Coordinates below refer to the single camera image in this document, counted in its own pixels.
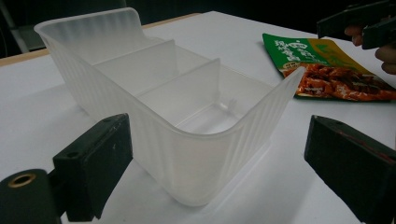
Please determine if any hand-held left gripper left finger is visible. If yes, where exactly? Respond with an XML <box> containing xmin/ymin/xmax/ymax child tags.
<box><xmin>52</xmin><ymin>113</ymin><xmax>134</xmax><ymax>222</ymax></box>

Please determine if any translucent plastic divided organizer box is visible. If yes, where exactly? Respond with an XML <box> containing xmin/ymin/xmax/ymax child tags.
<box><xmin>34</xmin><ymin>7</ymin><xmax>306</xmax><ymax>207</ymax></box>

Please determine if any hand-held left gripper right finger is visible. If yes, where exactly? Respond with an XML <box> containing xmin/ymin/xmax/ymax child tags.
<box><xmin>304</xmin><ymin>114</ymin><xmax>396</xmax><ymax>224</ymax></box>

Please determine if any green food seasoning packet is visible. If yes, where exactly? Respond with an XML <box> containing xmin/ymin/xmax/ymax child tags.
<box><xmin>262</xmin><ymin>33</ymin><xmax>396</xmax><ymax>103</ymax></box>

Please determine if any grey metal stand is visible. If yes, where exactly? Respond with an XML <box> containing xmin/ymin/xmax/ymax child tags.
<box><xmin>0</xmin><ymin>1</ymin><xmax>48</xmax><ymax>54</ymax></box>

